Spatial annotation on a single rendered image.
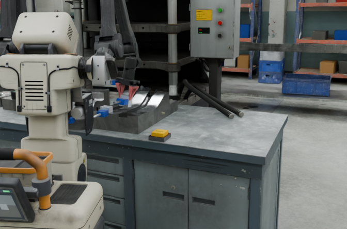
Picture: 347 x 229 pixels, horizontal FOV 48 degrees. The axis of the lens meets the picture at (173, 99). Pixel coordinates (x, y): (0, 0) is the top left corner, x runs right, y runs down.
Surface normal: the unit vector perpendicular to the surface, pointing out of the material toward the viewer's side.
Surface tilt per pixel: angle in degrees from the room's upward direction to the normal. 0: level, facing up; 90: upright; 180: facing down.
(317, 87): 92
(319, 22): 90
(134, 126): 90
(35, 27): 48
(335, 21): 90
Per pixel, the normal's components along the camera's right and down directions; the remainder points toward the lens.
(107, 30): -0.20, -0.05
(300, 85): -0.38, 0.26
